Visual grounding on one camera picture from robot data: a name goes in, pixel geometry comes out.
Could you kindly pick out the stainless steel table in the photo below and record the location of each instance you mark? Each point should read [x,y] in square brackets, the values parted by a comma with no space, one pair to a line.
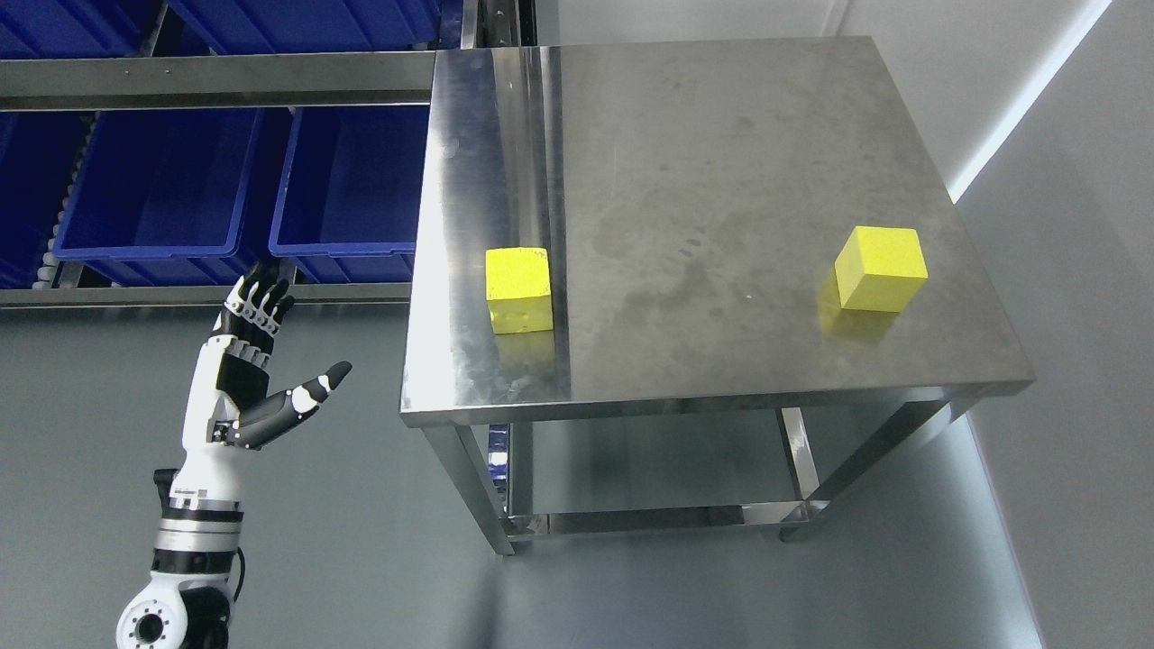
[692,197]

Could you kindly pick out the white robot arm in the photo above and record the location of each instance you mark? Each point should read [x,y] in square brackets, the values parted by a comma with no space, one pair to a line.
[197,566]

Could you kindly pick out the blue bin middle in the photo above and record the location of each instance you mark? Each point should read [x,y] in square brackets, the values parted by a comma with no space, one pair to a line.
[167,197]

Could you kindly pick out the blue bin upper shelf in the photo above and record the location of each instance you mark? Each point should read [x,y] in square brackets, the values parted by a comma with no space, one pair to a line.
[35,30]

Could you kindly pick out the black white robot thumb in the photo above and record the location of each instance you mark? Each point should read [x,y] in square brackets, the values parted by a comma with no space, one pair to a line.
[278,413]

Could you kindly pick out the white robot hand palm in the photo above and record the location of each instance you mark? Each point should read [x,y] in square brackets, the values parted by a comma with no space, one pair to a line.
[229,379]

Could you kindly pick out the blue bin far left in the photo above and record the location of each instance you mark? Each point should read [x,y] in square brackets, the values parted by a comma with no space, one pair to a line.
[38,150]

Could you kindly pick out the blue bin right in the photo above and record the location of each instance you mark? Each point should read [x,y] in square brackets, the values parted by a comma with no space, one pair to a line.
[349,195]

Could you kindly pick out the blue bin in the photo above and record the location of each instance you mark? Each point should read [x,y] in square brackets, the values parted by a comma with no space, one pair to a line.
[167,197]
[349,195]
[38,150]

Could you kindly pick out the steel shelf rack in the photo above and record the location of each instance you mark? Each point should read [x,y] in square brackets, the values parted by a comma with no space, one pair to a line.
[235,81]

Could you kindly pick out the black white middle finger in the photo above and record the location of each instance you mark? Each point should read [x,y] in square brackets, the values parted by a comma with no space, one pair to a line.
[253,291]

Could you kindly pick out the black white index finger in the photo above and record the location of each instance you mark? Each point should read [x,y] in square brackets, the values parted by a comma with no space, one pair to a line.
[271,312]

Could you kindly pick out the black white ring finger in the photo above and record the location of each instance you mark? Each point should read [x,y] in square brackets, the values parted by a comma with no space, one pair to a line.
[229,319]

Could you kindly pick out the yellow foam block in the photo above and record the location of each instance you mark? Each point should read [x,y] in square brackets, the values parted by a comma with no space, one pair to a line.
[880,269]
[519,290]

